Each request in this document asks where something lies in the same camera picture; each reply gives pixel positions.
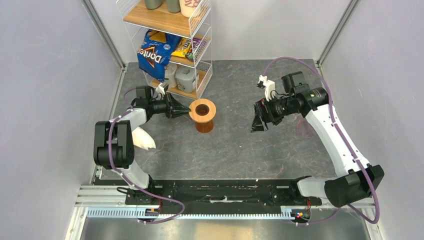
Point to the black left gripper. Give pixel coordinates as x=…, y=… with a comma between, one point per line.
x=178, y=109

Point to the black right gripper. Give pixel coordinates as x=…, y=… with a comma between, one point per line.
x=259, y=124

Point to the wooden ring dripper stand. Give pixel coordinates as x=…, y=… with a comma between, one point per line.
x=202, y=110

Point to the amber glass carafe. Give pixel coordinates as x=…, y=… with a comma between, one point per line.
x=204, y=127

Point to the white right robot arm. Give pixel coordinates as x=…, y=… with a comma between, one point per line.
x=356, y=178

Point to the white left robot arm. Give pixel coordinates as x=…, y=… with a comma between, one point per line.
x=115, y=140

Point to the white paper coffee filters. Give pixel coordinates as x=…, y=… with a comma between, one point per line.
x=148, y=141

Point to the white paper roll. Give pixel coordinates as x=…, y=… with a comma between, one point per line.
x=169, y=76

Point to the grey jug on shelf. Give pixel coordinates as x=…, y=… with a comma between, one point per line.
x=186, y=79

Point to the blue Doritos chip bag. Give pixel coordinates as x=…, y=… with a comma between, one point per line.
x=155, y=52

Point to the yellow snack bag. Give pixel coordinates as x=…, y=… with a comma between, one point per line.
x=184, y=48

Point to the cream cup on shelf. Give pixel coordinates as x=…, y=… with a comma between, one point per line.
x=187, y=7

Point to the green can on shelf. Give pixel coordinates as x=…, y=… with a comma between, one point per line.
x=153, y=4

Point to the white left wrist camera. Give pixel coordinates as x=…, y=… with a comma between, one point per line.
x=162, y=88

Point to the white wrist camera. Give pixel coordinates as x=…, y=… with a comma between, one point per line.
x=267, y=85
x=162, y=88

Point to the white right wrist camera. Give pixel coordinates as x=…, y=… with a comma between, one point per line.
x=267, y=85

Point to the white wire shelf rack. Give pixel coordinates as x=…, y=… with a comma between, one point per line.
x=139, y=20

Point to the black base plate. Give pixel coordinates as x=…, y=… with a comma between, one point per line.
x=216, y=199

